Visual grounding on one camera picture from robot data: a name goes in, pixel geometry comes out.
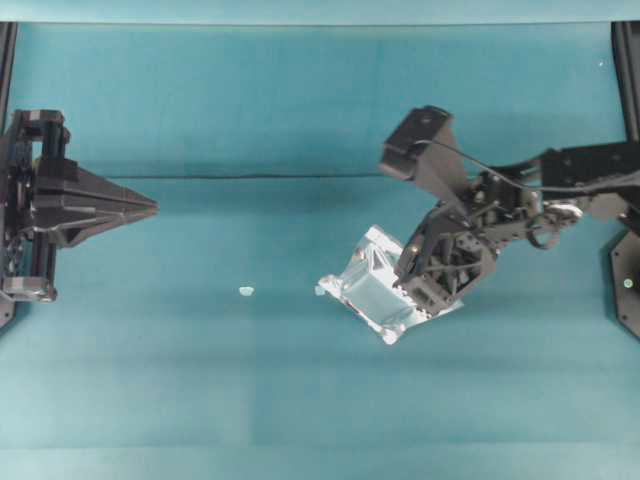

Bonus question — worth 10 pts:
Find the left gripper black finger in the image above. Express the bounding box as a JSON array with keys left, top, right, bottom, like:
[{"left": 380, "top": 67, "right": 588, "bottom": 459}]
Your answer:
[
  {"left": 37, "top": 167, "right": 158, "bottom": 208},
  {"left": 34, "top": 207, "right": 158, "bottom": 248}
]

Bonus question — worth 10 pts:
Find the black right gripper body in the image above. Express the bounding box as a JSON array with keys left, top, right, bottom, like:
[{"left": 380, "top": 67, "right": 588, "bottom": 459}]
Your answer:
[{"left": 413, "top": 173, "right": 542, "bottom": 306}]

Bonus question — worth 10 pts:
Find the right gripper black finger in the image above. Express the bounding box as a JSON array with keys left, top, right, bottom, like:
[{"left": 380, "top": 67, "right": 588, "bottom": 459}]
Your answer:
[
  {"left": 394, "top": 279, "right": 450, "bottom": 319},
  {"left": 394, "top": 202, "right": 468, "bottom": 286}
]

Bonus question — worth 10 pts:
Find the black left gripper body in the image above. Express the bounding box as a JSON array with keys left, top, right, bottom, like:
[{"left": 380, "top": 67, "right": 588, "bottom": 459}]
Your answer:
[{"left": 1, "top": 109, "right": 70, "bottom": 303}]

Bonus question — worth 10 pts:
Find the silver zip bag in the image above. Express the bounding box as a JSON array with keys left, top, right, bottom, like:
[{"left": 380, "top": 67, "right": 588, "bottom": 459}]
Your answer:
[{"left": 315, "top": 225, "right": 463, "bottom": 345}]

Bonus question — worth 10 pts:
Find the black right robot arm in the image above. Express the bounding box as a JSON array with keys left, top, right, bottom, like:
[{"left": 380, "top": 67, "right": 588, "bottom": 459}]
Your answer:
[{"left": 383, "top": 140, "right": 639, "bottom": 335}]

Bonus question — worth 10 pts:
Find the teal table cloth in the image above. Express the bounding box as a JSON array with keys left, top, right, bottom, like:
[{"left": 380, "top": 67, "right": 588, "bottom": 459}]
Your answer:
[{"left": 1, "top": 1, "right": 639, "bottom": 479}]

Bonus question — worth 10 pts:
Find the small white scrap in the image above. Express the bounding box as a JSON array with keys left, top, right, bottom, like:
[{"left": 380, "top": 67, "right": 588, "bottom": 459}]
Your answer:
[{"left": 238, "top": 286, "right": 254, "bottom": 297}]

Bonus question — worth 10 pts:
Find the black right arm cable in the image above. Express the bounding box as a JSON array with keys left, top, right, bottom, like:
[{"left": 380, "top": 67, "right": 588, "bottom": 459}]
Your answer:
[{"left": 414, "top": 139, "right": 640, "bottom": 194}]

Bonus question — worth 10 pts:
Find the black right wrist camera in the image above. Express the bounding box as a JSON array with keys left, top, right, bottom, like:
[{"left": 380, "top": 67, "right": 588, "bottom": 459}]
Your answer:
[{"left": 379, "top": 106, "right": 470, "bottom": 203}]

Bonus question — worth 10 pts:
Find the black metal table frame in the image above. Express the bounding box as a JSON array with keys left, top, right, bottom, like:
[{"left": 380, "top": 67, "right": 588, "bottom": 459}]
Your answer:
[{"left": 1, "top": 22, "right": 639, "bottom": 323}]

